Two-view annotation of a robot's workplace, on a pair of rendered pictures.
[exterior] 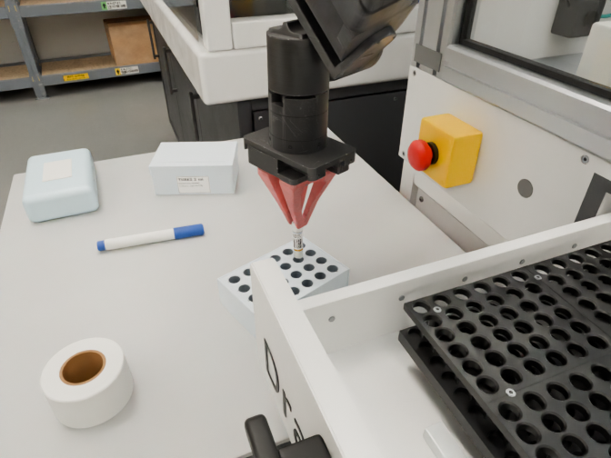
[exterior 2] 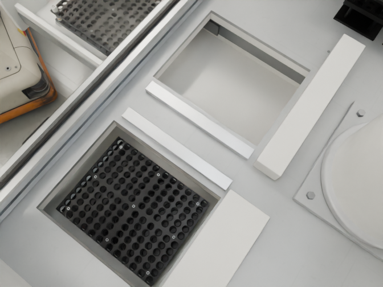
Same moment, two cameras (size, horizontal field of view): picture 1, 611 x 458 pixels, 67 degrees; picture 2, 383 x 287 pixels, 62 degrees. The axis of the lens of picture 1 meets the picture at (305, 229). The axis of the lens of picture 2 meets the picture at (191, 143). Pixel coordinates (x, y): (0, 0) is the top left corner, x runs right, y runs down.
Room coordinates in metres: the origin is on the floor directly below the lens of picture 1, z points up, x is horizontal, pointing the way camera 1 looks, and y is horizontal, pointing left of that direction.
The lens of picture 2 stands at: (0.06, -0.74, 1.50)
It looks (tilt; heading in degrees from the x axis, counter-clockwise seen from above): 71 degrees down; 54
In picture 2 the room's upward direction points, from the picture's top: 4 degrees clockwise
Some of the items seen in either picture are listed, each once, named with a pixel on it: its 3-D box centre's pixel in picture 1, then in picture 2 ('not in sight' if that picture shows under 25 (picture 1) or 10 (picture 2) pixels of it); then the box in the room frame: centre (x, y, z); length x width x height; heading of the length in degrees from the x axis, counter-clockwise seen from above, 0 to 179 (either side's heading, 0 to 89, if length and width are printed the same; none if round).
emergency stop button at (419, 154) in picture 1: (423, 154); not in sight; (0.53, -0.15, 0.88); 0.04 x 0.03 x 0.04; 22
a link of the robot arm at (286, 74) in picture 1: (303, 59); not in sight; (0.43, 0.00, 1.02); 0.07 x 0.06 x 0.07; 140
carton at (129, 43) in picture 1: (136, 39); not in sight; (3.74, 1.30, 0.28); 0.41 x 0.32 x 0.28; 116
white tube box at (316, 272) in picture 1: (285, 285); not in sight; (0.39, 0.02, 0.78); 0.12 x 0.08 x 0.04; 131
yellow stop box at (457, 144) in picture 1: (445, 150); not in sight; (0.55, -0.18, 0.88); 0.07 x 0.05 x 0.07; 22
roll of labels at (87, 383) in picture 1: (88, 381); not in sight; (0.26, 0.20, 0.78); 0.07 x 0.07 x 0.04
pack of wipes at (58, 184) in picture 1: (62, 182); not in sight; (0.63, 0.38, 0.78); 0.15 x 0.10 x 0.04; 23
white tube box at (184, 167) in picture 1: (196, 167); not in sight; (0.67, 0.18, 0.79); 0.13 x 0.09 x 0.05; 92
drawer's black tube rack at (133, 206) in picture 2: not in sight; (135, 208); (0.03, -0.62, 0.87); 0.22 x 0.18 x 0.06; 112
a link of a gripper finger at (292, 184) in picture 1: (293, 185); not in sight; (0.43, 0.01, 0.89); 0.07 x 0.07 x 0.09; 45
